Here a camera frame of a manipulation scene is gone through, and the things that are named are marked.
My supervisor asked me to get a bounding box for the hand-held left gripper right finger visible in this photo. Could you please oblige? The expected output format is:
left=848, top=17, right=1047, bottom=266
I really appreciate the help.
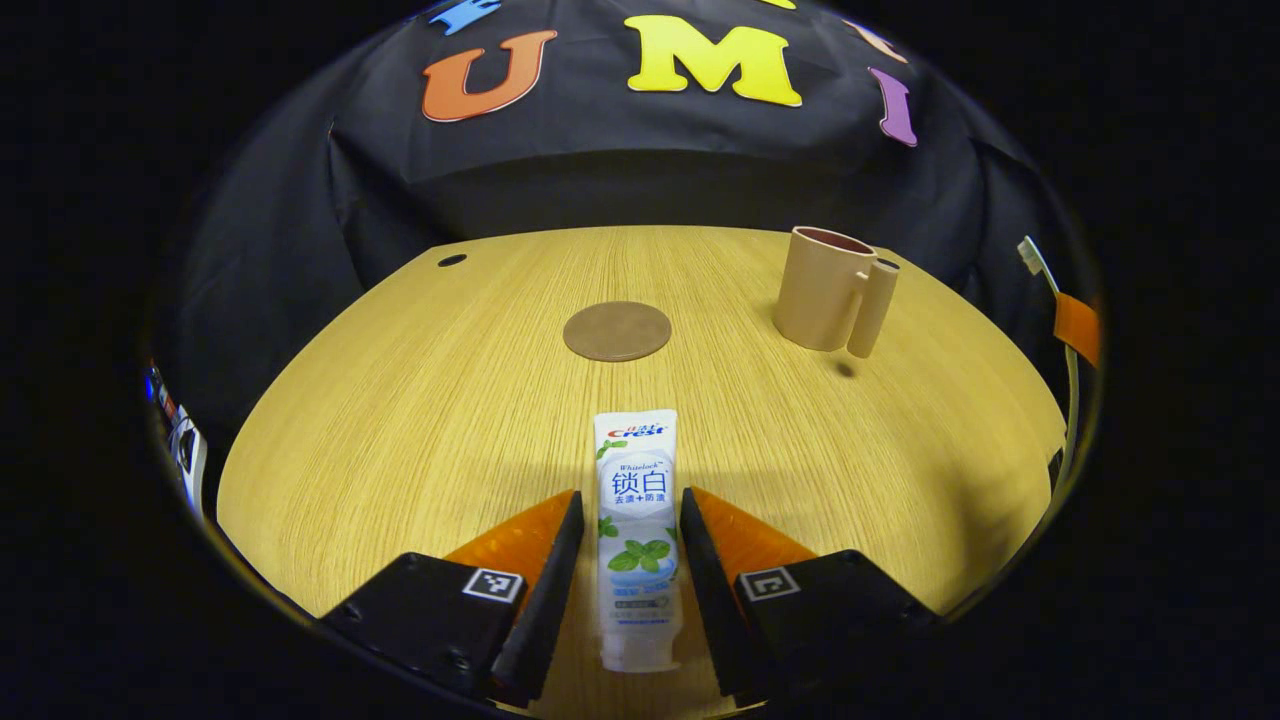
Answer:
left=680, top=487, right=941, bottom=701

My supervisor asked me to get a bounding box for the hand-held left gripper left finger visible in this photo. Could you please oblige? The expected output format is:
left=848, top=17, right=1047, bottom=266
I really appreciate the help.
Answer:
left=320, top=488, right=586, bottom=709

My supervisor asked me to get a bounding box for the white toothbrush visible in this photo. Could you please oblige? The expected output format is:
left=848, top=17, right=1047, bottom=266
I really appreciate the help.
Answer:
left=1017, top=236, right=1083, bottom=481

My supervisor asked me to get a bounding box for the white toothpaste tube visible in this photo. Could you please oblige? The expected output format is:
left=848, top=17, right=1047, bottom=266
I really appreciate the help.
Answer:
left=594, top=408, right=685, bottom=674

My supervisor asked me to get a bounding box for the beige cup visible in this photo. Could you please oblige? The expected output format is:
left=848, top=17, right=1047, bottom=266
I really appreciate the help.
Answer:
left=772, top=226, right=901, bottom=359

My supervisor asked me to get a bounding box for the round brown coaster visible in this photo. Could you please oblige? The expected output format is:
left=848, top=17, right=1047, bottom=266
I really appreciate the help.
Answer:
left=563, top=301, right=673, bottom=363

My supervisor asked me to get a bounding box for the white side desk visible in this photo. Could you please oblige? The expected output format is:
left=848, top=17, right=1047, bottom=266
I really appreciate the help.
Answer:
left=165, top=405, right=209, bottom=516

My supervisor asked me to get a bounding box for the black backdrop cloth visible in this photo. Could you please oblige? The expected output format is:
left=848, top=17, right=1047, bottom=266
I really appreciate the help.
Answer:
left=150, top=0, right=1101, bottom=501

